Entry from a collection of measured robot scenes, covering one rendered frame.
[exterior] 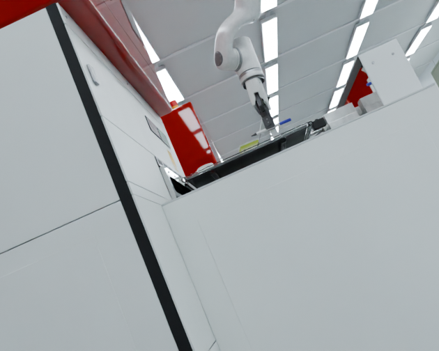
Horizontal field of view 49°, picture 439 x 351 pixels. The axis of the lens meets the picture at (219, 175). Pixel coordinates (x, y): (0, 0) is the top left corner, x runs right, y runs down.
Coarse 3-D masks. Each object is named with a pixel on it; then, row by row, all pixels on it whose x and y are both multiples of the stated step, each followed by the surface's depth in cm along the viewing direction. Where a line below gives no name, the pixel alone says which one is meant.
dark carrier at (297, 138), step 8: (288, 136) 128; (296, 136) 132; (304, 136) 136; (272, 144) 129; (288, 144) 138; (256, 152) 130; (264, 152) 134; (272, 152) 139; (240, 160) 132; (248, 160) 136; (256, 160) 141; (224, 168) 132; (232, 168) 137; (240, 168) 142; (200, 176) 130; (208, 176) 134; (192, 184) 135; (200, 184) 139
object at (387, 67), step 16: (384, 48) 109; (400, 48) 109; (368, 64) 109; (384, 64) 109; (400, 64) 108; (384, 80) 108; (400, 80) 108; (416, 80) 107; (384, 96) 108; (400, 96) 107
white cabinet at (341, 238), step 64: (384, 128) 101; (256, 192) 102; (320, 192) 100; (384, 192) 98; (192, 256) 101; (256, 256) 99; (320, 256) 98; (384, 256) 96; (256, 320) 98; (320, 320) 96; (384, 320) 95
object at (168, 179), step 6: (162, 168) 122; (162, 174) 122; (168, 174) 124; (174, 174) 135; (168, 180) 122; (174, 180) 133; (180, 180) 141; (168, 186) 121; (180, 186) 143; (174, 192) 121
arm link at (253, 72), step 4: (252, 68) 161; (256, 68) 161; (260, 68) 162; (244, 72) 161; (248, 72) 160; (252, 72) 160; (256, 72) 160; (260, 72) 161; (240, 76) 162; (244, 76) 161; (248, 76) 160; (252, 76) 160; (256, 76) 161; (260, 76) 162; (264, 76) 163; (240, 80) 163; (244, 80) 161
